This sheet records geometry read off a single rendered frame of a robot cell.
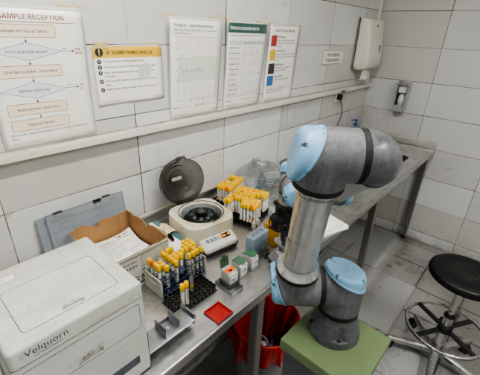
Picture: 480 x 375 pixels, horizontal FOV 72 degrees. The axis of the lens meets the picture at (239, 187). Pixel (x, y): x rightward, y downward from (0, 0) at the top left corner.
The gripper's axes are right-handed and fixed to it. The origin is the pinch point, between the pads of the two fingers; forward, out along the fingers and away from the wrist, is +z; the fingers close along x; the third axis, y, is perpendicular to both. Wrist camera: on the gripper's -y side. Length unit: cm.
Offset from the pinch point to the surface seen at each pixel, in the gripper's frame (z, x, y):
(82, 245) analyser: -22, 64, 25
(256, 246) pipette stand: 2.2, 3.9, 12.1
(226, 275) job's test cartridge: 1.4, 25.5, 7.9
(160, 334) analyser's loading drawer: 4, 55, 6
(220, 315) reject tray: 7.7, 35.2, 1.1
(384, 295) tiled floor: 96, -121, -14
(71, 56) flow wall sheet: -67, 43, 64
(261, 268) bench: 8.0, 7.1, 6.4
